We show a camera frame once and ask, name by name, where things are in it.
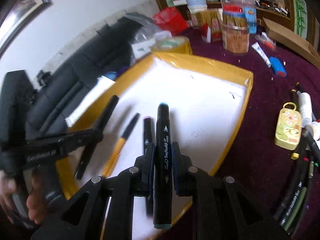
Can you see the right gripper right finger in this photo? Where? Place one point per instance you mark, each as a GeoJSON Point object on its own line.
{"type": "Point", "coordinates": [183, 181]}

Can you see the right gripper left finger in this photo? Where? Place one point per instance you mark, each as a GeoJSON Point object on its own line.
{"type": "Point", "coordinates": [145, 164]}

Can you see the marker with blue cap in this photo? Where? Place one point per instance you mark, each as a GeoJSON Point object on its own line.
{"type": "Point", "coordinates": [162, 193]}

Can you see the gold black pen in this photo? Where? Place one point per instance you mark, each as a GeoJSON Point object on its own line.
{"type": "Point", "coordinates": [111, 163]}

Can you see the white pill bottle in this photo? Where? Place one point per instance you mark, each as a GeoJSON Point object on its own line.
{"type": "Point", "coordinates": [305, 107]}

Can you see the blue battery pack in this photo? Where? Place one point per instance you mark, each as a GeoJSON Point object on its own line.
{"type": "Point", "coordinates": [277, 67]}

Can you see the marker with pink cap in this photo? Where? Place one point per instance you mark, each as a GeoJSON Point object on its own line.
{"type": "Point", "coordinates": [147, 138]}

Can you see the person's left hand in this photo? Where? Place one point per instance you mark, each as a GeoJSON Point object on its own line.
{"type": "Point", "coordinates": [36, 203]}

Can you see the purple velvet tablecloth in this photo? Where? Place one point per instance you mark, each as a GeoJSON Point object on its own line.
{"type": "Point", "coordinates": [263, 169]}

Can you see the yellow cartoon tin case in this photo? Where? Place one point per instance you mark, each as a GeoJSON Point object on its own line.
{"type": "Point", "coordinates": [289, 127]}

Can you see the black bag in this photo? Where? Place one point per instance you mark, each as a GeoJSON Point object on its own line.
{"type": "Point", "coordinates": [109, 51]}

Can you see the yellow tape roll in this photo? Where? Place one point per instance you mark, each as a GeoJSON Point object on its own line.
{"type": "Point", "coordinates": [177, 44]}

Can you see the white ointment tube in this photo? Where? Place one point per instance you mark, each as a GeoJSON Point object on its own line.
{"type": "Point", "coordinates": [259, 50]}

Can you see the clear jar orange label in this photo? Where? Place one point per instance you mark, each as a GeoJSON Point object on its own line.
{"type": "Point", "coordinates": [235, 31]}

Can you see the red cigarette pack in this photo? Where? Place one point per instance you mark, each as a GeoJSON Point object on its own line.
{"type": "Point", "coordinates": [211, 28]}

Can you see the red plastic bag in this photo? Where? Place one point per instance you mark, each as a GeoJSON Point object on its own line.
{"type": "Point", "coordinates": [171, 20]}

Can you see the blue label plastic jar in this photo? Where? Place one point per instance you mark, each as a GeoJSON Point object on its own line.
{"type": "Point", "coordinates": [251, 15]}

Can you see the bamboo painting panel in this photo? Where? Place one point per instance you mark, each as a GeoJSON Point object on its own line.
{"type": "Point", "coordinates": [301, 18]}

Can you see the framed wall picture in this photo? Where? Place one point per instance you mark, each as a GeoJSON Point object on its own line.
{"type": "Point", "coordinates": [20, 14]}

